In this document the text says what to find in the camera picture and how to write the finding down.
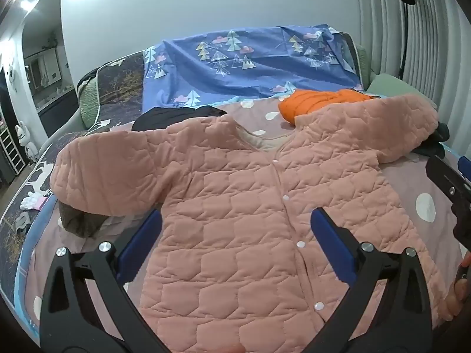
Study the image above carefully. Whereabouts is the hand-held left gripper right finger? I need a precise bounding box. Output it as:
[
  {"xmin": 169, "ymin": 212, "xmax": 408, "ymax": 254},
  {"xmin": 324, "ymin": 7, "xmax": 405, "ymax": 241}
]
[{"xmin": 310, "ymin": 207, "xmax": 433, "ymax": 353}]

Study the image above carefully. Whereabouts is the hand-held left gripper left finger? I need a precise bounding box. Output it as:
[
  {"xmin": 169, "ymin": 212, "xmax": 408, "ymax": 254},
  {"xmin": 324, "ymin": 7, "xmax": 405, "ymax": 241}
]
[{"xmin": 40, "ymin": 208, "xmax": 173, "ymax": 353}]

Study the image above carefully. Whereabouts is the pink quilted jacket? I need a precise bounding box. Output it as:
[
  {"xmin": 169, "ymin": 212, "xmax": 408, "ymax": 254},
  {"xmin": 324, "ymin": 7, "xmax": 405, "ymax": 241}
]
[{"xmin": 49, "ymin": 94, "xmax": 457, "ymax": 353}]

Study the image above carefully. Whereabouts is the person's right hand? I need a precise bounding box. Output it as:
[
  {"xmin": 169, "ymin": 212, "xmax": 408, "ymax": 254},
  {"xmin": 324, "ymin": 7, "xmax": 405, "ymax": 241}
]
[{"xmin": 446, "ymin": 251, "xmax": 471, "ymax": 321}]

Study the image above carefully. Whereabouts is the dark green garment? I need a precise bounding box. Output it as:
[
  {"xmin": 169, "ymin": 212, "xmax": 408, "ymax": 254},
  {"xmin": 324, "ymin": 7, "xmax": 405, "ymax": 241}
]
[{"xmin": 416, "ymin": 121, "xmax": 451, "ymax": 157}]

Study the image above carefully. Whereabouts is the pink polka-dot blanket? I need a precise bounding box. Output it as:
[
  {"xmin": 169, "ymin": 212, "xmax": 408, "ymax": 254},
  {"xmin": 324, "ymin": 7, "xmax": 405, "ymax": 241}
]
[{"xmin": 16, "ymin": 94, "xmax": 468, "ymax": 342}]

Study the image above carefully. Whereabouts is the brown fleece garment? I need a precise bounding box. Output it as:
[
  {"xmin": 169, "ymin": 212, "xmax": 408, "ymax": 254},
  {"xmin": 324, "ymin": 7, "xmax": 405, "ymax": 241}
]
[{"xmin": 59, "ymin": 202, "xmax": 111, "ymax": 239}]

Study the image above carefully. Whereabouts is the light blue sheet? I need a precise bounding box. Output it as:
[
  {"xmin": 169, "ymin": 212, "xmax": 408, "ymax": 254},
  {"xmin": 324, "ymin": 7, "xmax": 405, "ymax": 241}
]
[{"xmin": 9, "ymin": 199, "xmax": 61, "ymax": 339}]

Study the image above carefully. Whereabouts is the small white cloth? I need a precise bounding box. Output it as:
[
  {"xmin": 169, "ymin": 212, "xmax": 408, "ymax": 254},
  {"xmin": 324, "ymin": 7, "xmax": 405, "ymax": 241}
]
[{"xmin": 20, "ymin": 191, "xmax": 47, "ymax": 210}]

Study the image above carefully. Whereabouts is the small grey cloth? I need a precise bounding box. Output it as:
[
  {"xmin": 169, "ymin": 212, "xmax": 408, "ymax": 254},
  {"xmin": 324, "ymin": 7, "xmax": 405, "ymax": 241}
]
[{"xmin": 15, "ymin": 211, "xmax": 32, "ymax": 234}]

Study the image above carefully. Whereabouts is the black puffer jacket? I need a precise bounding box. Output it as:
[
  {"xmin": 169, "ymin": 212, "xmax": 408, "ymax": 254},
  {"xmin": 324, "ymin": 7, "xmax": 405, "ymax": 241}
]
[{"xmin": 132, "ymin": 105, "xmax": 229, "ymax": 132}]

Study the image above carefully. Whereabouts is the orange puffer jacket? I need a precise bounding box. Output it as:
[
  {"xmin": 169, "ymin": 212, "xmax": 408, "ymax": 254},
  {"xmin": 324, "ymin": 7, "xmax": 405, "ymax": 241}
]
[{"xmin": 278, "ymin": 89, "xmax": 381, "ymax": 126}]

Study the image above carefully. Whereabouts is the dark cabinet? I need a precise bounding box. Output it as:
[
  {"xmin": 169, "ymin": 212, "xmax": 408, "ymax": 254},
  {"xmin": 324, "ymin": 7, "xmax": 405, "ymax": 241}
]
[{"xmin": 37, "ymin": 90, "xmax": 79, "ymax": 136}]

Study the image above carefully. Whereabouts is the white rack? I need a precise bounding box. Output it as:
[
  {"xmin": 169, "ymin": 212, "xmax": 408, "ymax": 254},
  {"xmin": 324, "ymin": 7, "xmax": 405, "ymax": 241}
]
[{"xmin": 0, "ymin": 125, "xmax": 26, "ymax": 173}]

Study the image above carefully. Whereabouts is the white rabbit figurine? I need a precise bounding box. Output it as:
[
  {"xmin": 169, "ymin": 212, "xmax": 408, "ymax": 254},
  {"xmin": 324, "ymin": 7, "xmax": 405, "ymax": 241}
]
[{"xmin": 15, "ymin": 121, "xmax": 39, "ymax": 162}]

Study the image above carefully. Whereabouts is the dark patterned sofa cover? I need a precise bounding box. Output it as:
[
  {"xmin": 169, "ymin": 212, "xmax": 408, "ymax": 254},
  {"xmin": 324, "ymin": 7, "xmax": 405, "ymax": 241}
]
[{"xmin": 0, "ymin": 49, "xmax": 146, "ymax": 302}]

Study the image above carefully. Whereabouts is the blue tree-print sheet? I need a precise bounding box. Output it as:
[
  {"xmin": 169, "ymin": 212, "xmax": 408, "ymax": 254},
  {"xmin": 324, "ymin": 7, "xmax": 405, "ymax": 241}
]
[{"xmin": 142, "ymin": 25, "xmax": 365, "ymax": 113}]

